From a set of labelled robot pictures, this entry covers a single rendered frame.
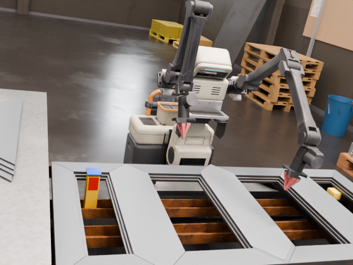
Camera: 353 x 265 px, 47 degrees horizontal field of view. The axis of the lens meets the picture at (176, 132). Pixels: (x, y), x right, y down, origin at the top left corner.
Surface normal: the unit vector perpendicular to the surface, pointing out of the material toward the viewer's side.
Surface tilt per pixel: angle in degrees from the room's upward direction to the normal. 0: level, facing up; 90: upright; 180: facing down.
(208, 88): 98
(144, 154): 90
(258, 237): 0
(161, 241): 0
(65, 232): 0
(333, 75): 90
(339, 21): 90
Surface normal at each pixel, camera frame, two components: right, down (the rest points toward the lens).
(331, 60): -0.93, -0.04
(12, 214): 0.18, -0.92
